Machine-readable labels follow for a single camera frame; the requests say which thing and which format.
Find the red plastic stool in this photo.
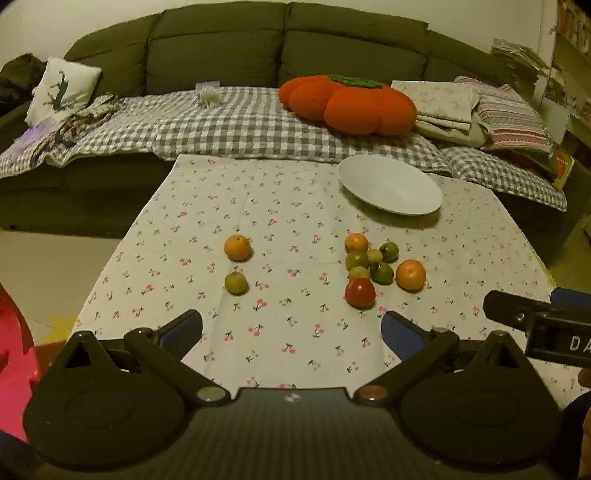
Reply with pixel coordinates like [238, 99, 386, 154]
[0, 284, 41, 444]

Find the red cover book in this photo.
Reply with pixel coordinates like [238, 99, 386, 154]
[549, 148, 576, 191]

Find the white fluffy toy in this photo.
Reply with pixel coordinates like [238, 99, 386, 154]
[195, 82, 222, 108]

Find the wall shelf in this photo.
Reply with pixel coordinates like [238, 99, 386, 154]
[540, 0, 591, 155]

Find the cherry print tablecloth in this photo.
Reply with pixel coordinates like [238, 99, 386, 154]
[74, 154, 561, 411]

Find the dark green sofa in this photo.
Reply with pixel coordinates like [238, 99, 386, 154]
[0, 2, 578, 259]

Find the dark clothes pile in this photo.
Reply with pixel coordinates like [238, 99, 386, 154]
[0, 53, 47, 116]

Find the grey checked blanket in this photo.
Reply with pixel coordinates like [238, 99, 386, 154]
[0, 87, 568, 213]

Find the purple cloth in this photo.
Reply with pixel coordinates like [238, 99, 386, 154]
[0, 122, 61, 178]

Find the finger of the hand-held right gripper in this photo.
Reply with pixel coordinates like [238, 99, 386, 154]
[550, 287, 591, 311]
[482, 290, 559, 335]

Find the white ribbed plate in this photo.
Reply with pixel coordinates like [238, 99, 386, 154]
[338, 154, 443, 216]

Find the grey folded cloth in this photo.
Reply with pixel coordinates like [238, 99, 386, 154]
[416, 113, 495, 148]

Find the red apple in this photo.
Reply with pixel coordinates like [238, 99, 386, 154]
[344, 278, 376, 309]

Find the orange pumpkin cushion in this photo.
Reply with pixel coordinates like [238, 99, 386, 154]
[278, 74, 417, 136]

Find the white tree print pillow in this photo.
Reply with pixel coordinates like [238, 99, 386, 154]
[25, 56, 102, 127]

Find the folded floral cloth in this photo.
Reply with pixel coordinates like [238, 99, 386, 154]
[392, 80, 481, 134]

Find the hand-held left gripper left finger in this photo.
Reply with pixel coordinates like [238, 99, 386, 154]
[44, 309, 232, 408]

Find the striped knitted pillow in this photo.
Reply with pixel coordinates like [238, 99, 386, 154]
[455, 76, 554, 154]

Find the stack of papers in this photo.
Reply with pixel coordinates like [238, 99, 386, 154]
[491, 38, 551, 72]

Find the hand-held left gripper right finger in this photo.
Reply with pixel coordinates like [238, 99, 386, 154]
[353, 310, 536, 408]

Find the brown patterned cloth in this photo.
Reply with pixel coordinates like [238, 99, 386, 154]
[46, 93, 125, 153]

